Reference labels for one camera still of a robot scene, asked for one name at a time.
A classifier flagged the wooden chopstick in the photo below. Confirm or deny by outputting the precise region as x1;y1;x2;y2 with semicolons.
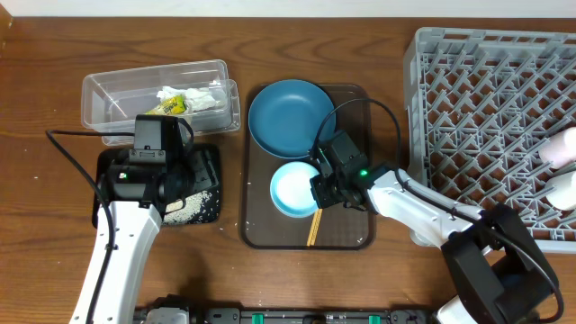
310;209;324;248
306;209;321;248

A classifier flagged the light blue bowl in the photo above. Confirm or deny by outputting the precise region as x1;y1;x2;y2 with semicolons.
270;161;320;219

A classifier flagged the dark blue round plate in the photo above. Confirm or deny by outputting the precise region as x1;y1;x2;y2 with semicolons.
248;79;337;159

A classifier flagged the white paper napkin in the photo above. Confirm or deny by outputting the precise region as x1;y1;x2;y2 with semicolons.
157;86;228;112

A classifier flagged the yellow green snack wrapper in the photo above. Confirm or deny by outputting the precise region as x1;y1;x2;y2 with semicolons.
146;94;187;115

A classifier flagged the white cup pink inside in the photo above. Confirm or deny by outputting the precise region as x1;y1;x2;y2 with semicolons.
538;127;576;169

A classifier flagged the white cup green inside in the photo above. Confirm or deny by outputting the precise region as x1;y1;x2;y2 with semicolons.
544;171;576;211

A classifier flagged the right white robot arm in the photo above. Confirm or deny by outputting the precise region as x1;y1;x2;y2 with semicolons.
310;131;563;323

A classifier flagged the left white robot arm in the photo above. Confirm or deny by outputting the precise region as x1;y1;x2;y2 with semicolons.
71;114;195;323

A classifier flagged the grey dishwasher rack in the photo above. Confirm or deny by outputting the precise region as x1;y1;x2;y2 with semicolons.
403;27;575;254

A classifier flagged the clear plastic waste bin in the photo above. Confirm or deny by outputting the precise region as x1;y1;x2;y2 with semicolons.
81;59;241;136

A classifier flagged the brown plastic serving tray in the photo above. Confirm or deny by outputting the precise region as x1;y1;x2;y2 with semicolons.
238;84;375;250

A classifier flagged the spilled white rice pile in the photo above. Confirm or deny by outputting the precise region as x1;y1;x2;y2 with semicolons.
163;191;212;225

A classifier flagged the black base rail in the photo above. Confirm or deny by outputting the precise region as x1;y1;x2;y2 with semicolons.
132;294;436;324

